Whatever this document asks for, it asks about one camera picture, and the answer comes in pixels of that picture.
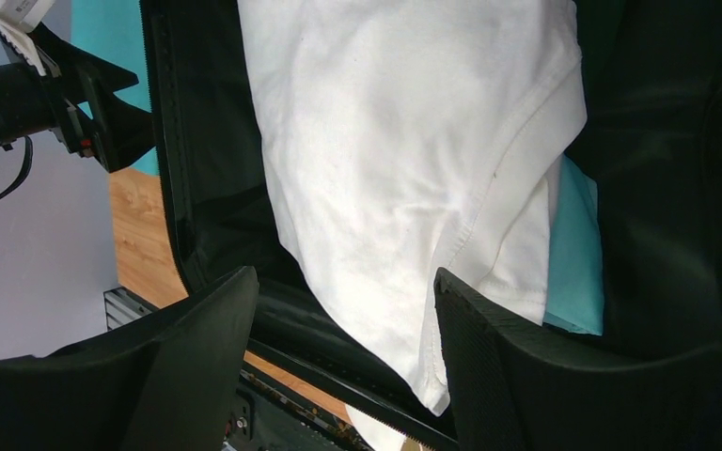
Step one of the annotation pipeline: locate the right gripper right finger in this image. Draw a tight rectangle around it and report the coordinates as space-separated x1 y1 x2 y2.
434 269 722 450

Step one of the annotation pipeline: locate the aluminium rail frame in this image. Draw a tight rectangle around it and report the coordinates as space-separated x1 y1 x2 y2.
103 287 158 331

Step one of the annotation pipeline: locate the white shirt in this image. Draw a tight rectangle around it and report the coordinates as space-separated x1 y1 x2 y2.
238 1 587 414

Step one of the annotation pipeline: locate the light mint shirt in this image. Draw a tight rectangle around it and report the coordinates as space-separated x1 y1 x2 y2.
543 157 604 336

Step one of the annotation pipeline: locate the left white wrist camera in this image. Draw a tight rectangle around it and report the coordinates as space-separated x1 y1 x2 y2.
0 0 55 76

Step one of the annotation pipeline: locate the black open suitcase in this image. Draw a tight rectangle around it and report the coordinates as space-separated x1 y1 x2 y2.
140 1 722 450

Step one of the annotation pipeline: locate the teal shirt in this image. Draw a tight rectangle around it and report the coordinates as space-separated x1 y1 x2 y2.
69 0 162 177

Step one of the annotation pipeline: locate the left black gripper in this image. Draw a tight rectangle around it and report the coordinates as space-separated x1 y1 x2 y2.
0 23 155 173

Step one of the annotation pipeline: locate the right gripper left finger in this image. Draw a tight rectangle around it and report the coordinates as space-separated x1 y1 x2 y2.
0 267 259 450

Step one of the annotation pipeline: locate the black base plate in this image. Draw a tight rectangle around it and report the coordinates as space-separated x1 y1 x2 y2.
222 355 370 450

